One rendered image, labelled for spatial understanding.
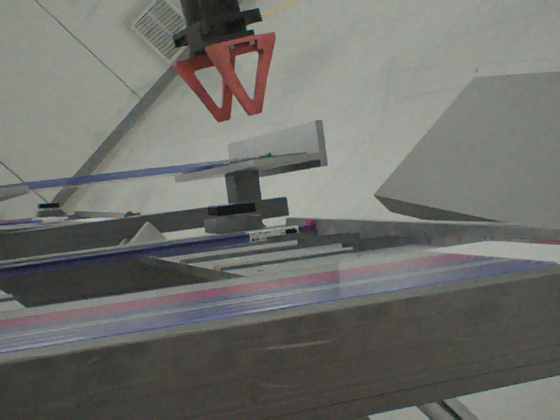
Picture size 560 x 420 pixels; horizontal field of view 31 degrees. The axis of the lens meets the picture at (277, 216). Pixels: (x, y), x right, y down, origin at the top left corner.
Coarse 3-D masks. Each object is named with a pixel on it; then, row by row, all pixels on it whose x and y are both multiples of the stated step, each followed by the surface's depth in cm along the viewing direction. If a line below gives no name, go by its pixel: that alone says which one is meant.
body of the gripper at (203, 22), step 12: (180, 0) 101; (192, 0) 100; (204, 0) 99; (216, 0) 100; (228, 0) 100; (192, 12) 100; (204, 12) 100; (216, 12) 100; (228, 12) 100; (240, 12) 98; (252, 12) 99; (192, 24) 100; (204, 24) 97; (216, 24) 97; (228, 24) 102; (240, 24) 101; (180, 36) 103
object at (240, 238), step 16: (304, 224) 118; (192, 240) 112; (208, 240) 113; (224, 240) 114; (240, 240) 114; (80, 256) 108; (96, 256) 109; (112, 256) 109; (128, 256) 110; (144, 256) 110; (0, 272) 105; (16, 272) 105; (32, 272) 106
